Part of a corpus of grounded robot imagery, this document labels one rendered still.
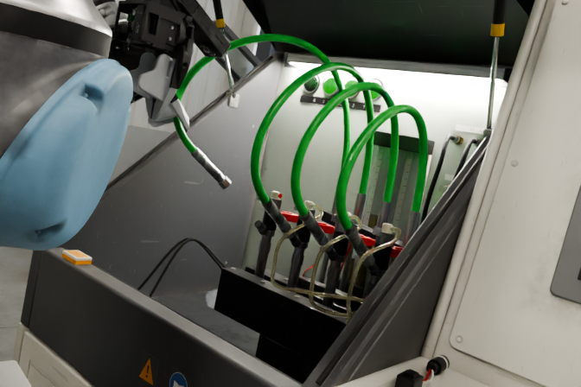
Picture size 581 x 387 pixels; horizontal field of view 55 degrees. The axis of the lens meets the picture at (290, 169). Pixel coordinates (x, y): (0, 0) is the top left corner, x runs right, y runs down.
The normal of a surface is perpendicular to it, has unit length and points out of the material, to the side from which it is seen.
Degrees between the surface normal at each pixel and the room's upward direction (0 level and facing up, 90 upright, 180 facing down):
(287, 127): 90
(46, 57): 92
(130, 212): 90
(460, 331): 76
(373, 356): 90
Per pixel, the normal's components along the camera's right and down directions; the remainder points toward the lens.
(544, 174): -0.57, -0.32
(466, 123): -0.64, -0.09
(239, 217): 0.74, 0.18
